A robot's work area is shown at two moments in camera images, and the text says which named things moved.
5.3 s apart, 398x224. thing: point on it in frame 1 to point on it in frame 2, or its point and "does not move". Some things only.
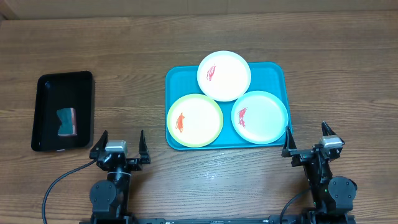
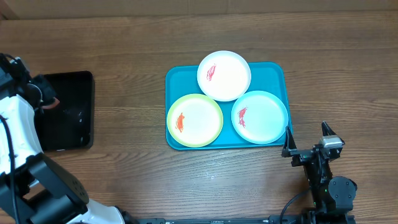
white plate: (224, 76) does not move
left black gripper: (135, 165) to (43, 81)
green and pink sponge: (67, 117) to (50, 102)
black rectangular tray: (61, 91) does not move
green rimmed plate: (194, 121) does not move
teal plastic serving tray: (182, 81) does not move
